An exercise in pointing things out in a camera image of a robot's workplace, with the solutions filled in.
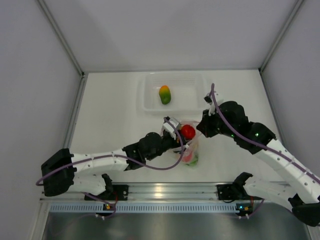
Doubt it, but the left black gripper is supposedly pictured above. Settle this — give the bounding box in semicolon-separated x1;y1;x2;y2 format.
146;129;193;161

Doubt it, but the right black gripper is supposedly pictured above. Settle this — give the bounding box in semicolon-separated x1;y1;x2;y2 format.
198;106;238;138

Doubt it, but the red fake apple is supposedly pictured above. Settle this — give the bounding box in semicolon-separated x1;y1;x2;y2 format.
180;124;196;140

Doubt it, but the clear zip top bag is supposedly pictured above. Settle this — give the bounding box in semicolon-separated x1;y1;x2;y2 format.
180;120;201;166

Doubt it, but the green fake avocado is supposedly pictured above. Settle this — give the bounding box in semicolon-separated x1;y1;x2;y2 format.
158;85;172;105

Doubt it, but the pink fake peach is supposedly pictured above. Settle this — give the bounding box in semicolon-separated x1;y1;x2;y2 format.
181;153;194;164

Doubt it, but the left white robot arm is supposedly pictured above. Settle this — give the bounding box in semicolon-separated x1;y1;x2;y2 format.
37;131;186;200

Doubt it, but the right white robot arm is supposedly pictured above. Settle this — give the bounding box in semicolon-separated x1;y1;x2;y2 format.
196;97;320;227

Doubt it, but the clear plastic perforated bin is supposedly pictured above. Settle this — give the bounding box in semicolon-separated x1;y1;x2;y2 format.
139;71;211;115

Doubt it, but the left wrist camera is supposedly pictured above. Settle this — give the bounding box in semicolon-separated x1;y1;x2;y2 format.
161;116;181;140

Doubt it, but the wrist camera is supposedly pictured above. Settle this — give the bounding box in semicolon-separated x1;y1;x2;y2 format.
204;91;224;116
161;116;181;140

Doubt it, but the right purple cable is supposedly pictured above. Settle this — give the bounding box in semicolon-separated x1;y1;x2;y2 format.
210;83;320;186

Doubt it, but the purple cable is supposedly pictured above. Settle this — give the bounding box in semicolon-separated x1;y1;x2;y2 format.
210;83;320;186
35;116;187;187

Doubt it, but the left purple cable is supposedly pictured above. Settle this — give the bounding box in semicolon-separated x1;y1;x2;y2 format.
35;116;187;187

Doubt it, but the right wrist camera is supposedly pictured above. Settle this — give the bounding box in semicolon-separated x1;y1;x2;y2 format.
204;91;224;116

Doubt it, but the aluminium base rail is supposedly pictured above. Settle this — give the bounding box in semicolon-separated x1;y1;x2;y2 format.
39;181;293;201

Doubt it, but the white slotted cable duct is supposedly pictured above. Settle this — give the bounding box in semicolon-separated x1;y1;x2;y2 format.
49;202;250;214

